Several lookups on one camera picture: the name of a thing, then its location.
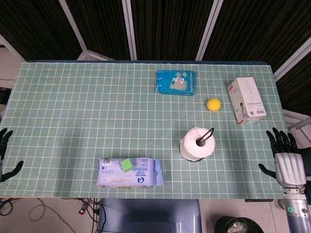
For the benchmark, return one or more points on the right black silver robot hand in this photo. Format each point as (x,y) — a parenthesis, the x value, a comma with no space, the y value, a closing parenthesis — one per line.
(290,167)

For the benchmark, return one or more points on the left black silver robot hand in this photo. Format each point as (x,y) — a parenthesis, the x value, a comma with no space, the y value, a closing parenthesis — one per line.
(5,140)

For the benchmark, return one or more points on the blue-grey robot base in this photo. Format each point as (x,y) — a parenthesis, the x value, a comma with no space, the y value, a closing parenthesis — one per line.
(148,216)

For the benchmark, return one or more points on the green grid cutting mat table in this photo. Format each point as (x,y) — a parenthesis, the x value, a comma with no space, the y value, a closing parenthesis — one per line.
(97,116)

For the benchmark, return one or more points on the black equipment box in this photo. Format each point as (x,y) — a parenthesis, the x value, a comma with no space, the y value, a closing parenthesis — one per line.
(4,95)

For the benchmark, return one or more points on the black trash bin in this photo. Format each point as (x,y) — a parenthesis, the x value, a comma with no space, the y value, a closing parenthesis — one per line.
(238,225)

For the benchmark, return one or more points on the white carton box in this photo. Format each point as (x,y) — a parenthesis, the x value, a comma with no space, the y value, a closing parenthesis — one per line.
(247,97)

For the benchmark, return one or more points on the dark partition panel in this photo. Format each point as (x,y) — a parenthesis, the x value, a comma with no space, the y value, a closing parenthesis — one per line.
(36,26)
(102,24)
(167,29)
(296,85)
(255,29)

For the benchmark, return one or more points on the yellow ball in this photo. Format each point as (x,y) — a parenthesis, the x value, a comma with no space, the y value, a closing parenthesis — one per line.
(213,104)

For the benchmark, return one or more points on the red-tipped plug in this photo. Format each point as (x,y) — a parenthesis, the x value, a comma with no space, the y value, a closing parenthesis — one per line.
(82,210)

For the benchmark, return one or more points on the green cube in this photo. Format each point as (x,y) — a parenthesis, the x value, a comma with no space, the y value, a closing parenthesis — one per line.
(126,165)

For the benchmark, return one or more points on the blue wipes pack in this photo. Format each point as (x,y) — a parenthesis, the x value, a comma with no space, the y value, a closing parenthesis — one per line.
(131,176)

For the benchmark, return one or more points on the blue flat carton box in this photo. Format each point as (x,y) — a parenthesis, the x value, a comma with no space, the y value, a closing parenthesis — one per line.
(176,83)

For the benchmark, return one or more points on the grey metal frame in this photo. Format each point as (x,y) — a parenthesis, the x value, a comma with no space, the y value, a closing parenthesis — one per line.
(297,123)

